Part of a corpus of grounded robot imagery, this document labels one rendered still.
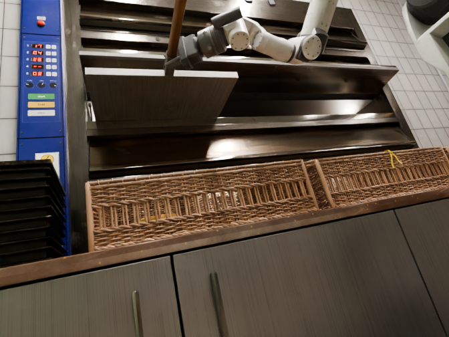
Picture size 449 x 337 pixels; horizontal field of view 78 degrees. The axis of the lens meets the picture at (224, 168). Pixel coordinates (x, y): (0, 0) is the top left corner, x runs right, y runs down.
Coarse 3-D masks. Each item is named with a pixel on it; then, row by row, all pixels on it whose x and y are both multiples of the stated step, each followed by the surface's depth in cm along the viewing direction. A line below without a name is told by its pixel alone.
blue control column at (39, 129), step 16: (32, 0) 125; (48, 0) 128; (32, 16) 122; (48, 16) 125; (32, 32) 119; (48, 32) 121; (64, 64) 121; (64, 80) 117; (64, 96) 113; (64, 112) 110; (32, 128) 104; (48, 128) 106; (64, 128) 108; (16, 144) 100; (32, 144) 102; (48, 144) 104; (64, 144) 105; (64, 208) 97; (64, 224) 95; (64, 240) 93
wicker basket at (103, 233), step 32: (288, 160) 75; (96, 192) 58; (128, 192) 60; (160, 192) 108; (192, 192) 64; (224, 192) 115; (256, 192) 69; (288, 192) 72; (96, 224) 62; (128, 224) 58; (160, 224) 60; (192, 224) 62; (224, 224) 64
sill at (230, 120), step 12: (120, 120) 119; (132, 120) 121; (144, 120) 123; (156, 120) 125; (168, 120) 126; (180, 120) 128; (192, 120) 130; (204, 120) 132; (216, 120) 134; (228, 120) 136; (240, 120) 139; (252, 120) 141; (264, 120) 143; (276, 120) 146; (288, 120) 148; (300, 120) 151; (312, 120) 154
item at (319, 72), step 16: (96, 64) 114; (112, 64) 116; (128, 64) 118; (144, 64) 120; (160, 64) 122; (208, 64) 129; (224, 64) 132; (240, 64) 134; (256, 64) 137; (272, 64) 140; (288, 64) 143; (304, 64) 147; (320, 64) 151; (336, 64) 156; (240, 80) 144; (256, 80) 147; (272, 80) 150; (288, 80) 153; (304, 80) 157; (320, 80) 160; (336, 80) 164; (352, 80) 168; (368, 80) 173; (384, 80) 177
